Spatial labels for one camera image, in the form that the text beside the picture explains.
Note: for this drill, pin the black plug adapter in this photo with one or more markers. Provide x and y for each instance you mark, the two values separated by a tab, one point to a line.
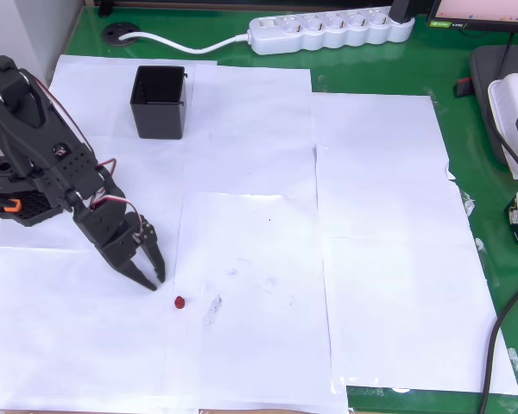
400	9

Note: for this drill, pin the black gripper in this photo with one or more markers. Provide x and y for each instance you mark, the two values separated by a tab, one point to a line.
122	251

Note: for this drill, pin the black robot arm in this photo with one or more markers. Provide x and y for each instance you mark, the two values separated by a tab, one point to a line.
26	116

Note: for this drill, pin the small red object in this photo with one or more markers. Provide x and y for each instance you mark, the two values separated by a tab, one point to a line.
179	302

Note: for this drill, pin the black orange table clamp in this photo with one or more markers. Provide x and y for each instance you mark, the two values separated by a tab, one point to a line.
10	205

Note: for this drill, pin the white power strip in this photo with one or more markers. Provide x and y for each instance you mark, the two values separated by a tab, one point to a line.
328	36

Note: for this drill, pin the black square cup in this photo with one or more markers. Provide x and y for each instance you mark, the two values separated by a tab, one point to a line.
159	121

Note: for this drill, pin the black computer monitor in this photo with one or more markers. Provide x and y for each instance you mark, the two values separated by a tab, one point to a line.
479	10

